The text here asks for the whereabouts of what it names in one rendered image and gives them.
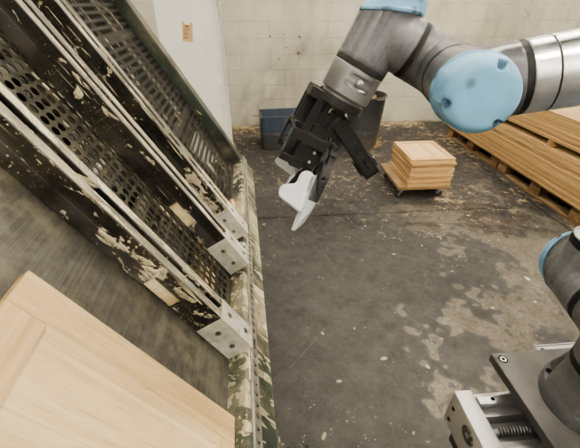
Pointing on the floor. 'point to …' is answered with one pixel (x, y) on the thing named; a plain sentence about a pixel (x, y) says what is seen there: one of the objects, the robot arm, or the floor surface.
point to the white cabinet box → (197, 50)
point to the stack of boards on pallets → (541, 156)
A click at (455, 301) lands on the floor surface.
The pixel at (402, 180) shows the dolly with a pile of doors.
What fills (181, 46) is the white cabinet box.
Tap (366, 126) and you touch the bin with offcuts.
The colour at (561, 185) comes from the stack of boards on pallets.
